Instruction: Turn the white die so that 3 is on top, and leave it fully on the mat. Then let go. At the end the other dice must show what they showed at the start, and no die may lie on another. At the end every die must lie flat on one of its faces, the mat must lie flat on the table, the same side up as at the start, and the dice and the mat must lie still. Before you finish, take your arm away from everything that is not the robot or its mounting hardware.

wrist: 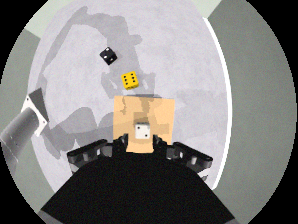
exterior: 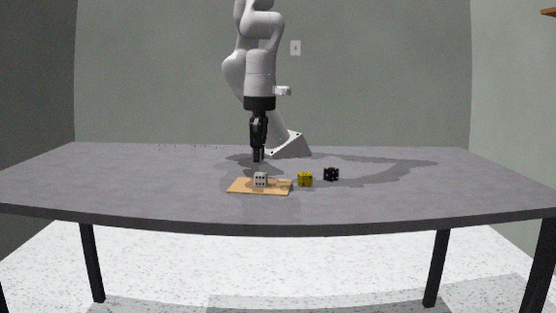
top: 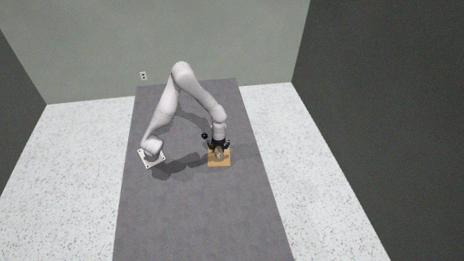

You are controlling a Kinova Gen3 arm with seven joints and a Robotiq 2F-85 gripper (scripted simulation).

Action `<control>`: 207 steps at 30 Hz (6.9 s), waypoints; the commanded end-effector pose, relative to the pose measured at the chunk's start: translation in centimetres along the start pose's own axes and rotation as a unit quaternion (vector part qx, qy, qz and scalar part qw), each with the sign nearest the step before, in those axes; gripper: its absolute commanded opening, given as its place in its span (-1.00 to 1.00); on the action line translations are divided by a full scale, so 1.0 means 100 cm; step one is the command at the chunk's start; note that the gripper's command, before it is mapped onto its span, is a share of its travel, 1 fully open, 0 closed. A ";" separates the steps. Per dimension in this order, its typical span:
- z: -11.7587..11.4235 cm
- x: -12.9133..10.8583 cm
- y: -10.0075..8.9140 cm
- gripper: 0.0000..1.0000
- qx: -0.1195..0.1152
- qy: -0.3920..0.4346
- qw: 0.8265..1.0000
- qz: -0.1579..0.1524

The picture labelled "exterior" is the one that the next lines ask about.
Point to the tan flat mat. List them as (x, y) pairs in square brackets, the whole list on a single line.
[(245, 185)]

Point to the yellow die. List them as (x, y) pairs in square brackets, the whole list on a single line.
[(304, 179)]

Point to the white die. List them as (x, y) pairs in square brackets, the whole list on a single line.
[(260, 179)]

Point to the black die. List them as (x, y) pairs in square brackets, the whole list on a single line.
[(331, 174)]

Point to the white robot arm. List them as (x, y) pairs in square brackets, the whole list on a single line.
[(254, 74)]

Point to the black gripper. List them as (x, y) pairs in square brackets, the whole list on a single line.
[(258, 125)]

